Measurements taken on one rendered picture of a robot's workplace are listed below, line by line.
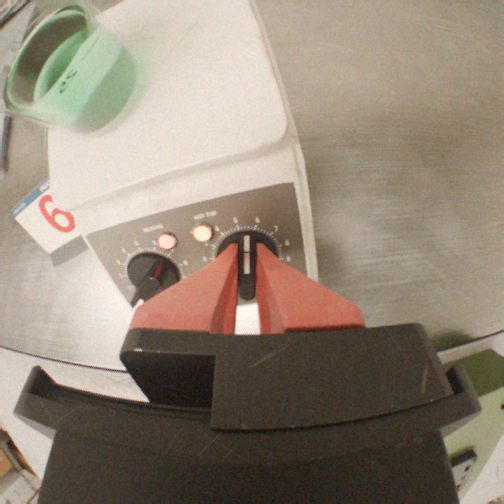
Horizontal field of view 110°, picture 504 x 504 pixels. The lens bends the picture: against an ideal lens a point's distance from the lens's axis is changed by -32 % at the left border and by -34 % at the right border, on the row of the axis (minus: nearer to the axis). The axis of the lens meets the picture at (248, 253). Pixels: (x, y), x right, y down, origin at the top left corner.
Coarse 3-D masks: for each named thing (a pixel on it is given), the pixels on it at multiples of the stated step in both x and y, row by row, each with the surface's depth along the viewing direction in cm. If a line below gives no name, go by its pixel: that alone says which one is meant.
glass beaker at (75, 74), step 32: (0, 0) 3; (32, 0) 3; (64, 0) 4; (0, 32) 4; (32, 32) 3; (64, 32) 4; (96, 32) 5; (0, 64) 3; (32, 64) 4; (64, 64) 5; (96, 64) 6; (128, 64) 8; (0, 96) 4; (32, 96) 5; (64, 96) 6; (96, 96) 7; (128, 96) 9; (64, 128) 8; (96, 128) 9
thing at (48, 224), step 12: (48, 192) 16; (36, 204) 17; (48, 204) 17; (24, 216) 17; (36, 216) 17; (48, 216) 18; (60, 216) 18; (72, 216) 18; (36, 228) 18; (48, 228) 19; (60, 228) 19; (72, 228) 19; (48, 240) 19
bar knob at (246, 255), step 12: (228, 240) 13; (240, 240) 12; (252, 240) 12; (264, 240) 13; (240, 252) 12; (252, 252) 12; (276, 252) 13; (240, 264) 12; (252, 264) 12; (240, 276) 12; (252, 276) 12; (240, 288) 13; (252, 288) 13
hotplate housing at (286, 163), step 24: (288, 120) 11; (288, 144) 11; (216, 168) 11; (240, 168) 11; (264, 168) 11; (288, 168) 11; (144, 192) 12; (168, 192) 12; (192, 192) 12; (216, 192) 12; (96, 216) 13; (120, 216) 12; (312, 240) 14; (312, 264) 15
